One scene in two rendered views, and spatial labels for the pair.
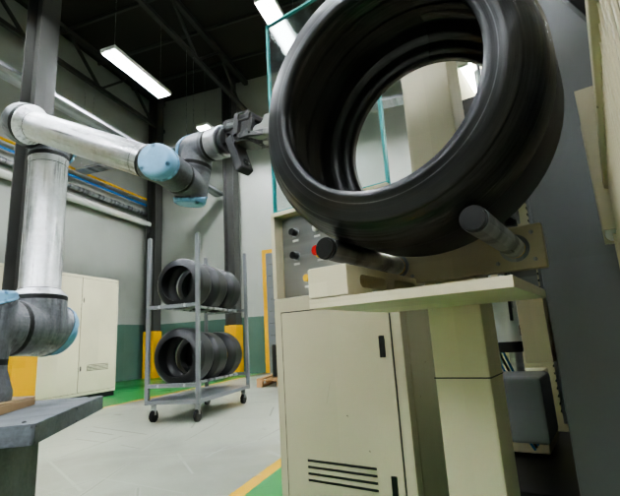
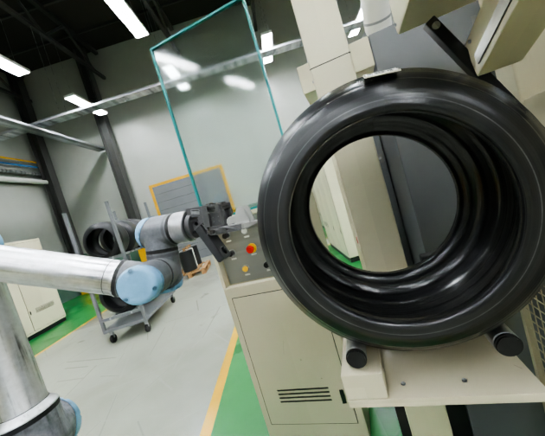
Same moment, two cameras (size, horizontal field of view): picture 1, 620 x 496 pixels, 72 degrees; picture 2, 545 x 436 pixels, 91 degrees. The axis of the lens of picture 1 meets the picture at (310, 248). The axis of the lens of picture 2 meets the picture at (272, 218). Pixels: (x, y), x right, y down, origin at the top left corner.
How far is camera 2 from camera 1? 66 cm
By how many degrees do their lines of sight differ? 23
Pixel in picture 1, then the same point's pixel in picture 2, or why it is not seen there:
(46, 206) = not seen: outside the picture
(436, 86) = (363, 144)
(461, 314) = not seen: hidden behind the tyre
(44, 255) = (17, 377)
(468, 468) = (423, 415)
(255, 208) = (134, 155)
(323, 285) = (361, 390)
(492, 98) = (537, 254)
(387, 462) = (334, 382)
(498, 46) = (541, 204)
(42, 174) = not seen: outside the picture
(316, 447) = (281, 381)
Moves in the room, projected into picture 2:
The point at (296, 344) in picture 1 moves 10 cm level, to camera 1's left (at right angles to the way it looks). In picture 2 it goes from (251, 319) to (233, 327)
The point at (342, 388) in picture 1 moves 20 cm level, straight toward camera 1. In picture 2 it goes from (293, 343) to (308, 363)
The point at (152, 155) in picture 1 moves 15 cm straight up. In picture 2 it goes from (133, 283) to (112, 220)
